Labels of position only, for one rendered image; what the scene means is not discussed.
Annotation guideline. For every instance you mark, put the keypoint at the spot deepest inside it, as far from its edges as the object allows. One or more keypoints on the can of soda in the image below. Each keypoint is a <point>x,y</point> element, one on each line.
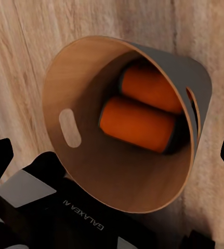
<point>139,124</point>
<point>147,84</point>
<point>181,118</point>

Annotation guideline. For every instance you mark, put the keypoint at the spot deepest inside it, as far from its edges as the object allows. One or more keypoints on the trash can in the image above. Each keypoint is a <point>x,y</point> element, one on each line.
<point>121,175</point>

